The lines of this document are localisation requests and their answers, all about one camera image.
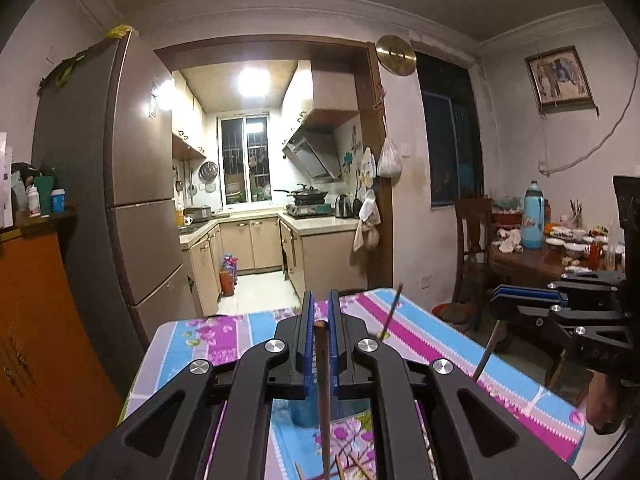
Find orange wooden cabinet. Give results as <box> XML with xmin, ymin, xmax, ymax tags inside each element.
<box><xmin>0</xmin><ymin>210</ymin><xmax>126</xmax><ymax>480</ymax></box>

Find square ceiling light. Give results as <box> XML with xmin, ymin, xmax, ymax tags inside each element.
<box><xmin>237</xmin><ymin>65</ymin><xmax>271</xmax><ymax>99</ymax></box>

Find dark brown chopstick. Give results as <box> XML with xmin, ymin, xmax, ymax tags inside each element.
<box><xmin>314</xmin><ymin>321</ymin><xmax>332</xmax><ymax>479</ymax></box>

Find white hanging plastic bag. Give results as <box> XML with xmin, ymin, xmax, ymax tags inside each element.
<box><xmin>376</xmin><ymin>134</ymin><xmax>404</xmax><ymax>179</ymax></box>

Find brown door frame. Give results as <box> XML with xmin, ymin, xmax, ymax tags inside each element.
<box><xmin>154</xmin><ymin>39</ymin><xmax>397</xmax><ymax>292</ymax></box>

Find wooden chair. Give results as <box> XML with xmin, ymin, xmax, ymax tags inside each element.
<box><xmin>452</xmin><ymin>195</ymin><xmax>497</xmax><ymax>332</ymax></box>

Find beige kitchen counter unit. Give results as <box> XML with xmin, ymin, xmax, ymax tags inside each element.
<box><xmin>277</xmin><ymin>211</ymin><xmax>369</xmax><ymax>307</ymax></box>

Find round gold wall plate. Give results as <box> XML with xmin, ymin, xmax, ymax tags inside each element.
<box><xmin>376</xmin><ymin>34</ymin><xmax>418</xmax><ymax>77</ymax></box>

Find beige wall cabinet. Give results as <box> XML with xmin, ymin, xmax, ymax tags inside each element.
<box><xmin>279</xmin><ymin>60</ymin><xmax>361</xmax><ymax>129</ymax></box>

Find steel range hood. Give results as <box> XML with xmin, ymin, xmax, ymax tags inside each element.
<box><xmin>282</xmin><ymin>127</ymin><xmax>344</xmax><ymax>184</ymax></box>

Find wooden dining table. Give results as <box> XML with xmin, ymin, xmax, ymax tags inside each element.
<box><xmin>487</xmin><ymin>241</ymin><xmax>627</xmax><ymax>307</ymax></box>

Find gas stove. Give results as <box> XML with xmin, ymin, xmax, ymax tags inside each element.
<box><xmin>285</xmin><ymin>202</ymin><xmax>335</xmax><ymax>219</ymax></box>

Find person's right hand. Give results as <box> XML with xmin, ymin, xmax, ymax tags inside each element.
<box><xmin>586</xmin><ymin>372</ymin><xmax>629</xmax><ymax>434</ymax></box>

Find dark window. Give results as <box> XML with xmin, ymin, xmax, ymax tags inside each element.
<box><xmin>415</xmin><ymin>52</ymin><xmax>486</xmax><ymax>209</ymax></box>

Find green board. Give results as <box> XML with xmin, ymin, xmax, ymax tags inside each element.
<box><xmin>33</xmin><ymin>174</ymin><xmax>59</xmax><ymax>216</ymax></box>

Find grey rice cooker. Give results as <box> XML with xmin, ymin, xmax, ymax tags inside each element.
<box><xmin>183</xmin><ymin>204</ymin><xmax>214</xmax><ymax>224</ymax></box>

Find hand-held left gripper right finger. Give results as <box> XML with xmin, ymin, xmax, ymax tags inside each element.
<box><xmin>327</xmin><ymin>289</ymin><xmax>581</xmax><ymax>480</ymax></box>

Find barred kitchen window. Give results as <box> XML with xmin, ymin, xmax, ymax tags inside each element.
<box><xmin>217</xmin><ymin>112</ymin><xmax>274</xmax><ymax>206</ymax></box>

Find black wok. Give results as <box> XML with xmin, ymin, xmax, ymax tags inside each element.
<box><xmin>273</xmin><ymin>183</ymin><xmax>330</xmax><ymax>204</ymax></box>

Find blue thermos bottle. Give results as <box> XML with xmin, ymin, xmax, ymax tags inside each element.
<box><xmin>522</xmin><ymin>180</ymin><xmax>546</xmax><ymax>251</ymax></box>

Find striped floral tablecloth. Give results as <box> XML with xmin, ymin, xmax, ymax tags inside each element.
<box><xmin>122</xmin><ymin>287</ymin><xmax>587</xmax><ymax>480</ymax></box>

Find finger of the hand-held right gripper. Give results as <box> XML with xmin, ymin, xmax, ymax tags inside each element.
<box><xmin>489</xmin><ymin>297</ymin><xmax>628</xmax><ymax>376</ymax></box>
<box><xmin>489</xmin><ymin>269</ymin><xmax>626</xmax><ymax>307</ymax></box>

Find brown wooden chopstick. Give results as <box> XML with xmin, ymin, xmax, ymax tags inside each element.
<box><xmin>472</xmin><ymin>321</ymin><xmax>499</xmax><ymax>381</ymax></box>
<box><xmin>380</xmin><ymin>283</ymin><xmax>404</xmax><ymax>342</ymax></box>

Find white wall cable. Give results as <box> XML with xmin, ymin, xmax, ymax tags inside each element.
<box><xmin>537</xmin><ymin>102</ymin><xmax>640</xmax><ymax>177</ymax></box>

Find red stool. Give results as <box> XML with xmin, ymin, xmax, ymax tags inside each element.
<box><xmin>432</xmin><ymin>302</ymin><xmax>482</xmax><ymax>327</ymax></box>

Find grey refrigerator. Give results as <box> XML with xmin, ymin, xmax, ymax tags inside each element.
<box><xmin>31</xmin><ymin>30</ymin><xmax>199</xmax><ymax>396</ymax></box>

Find white cloth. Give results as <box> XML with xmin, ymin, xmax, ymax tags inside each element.
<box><xmin>495</xmin><ymin>227</ymin><xmax>524</xmax><ymax>254</ymax></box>

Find beige kitchen base cabinets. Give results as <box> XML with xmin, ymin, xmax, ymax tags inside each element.
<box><xmin>178</xmin><ymin>212</ymin><xmax>284</xmax><ymax>319</ymax></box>

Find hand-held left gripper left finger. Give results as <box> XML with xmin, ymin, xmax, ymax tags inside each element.
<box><xmin>62</xmin><ymin>290</ymin><xmax>321</xmax><ymax>480</ymax></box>

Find framed elephant picture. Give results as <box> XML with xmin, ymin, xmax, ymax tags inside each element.
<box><xmin>524</xmin><ymin>45</ymin><xmax>597</xmax><ymax>109</ymax></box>

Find hanging cloth bags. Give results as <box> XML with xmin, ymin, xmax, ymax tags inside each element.
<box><xmin>352</xmin><ymin>147</ymin><xmax>383</xmax><ymax>254</ymax></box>

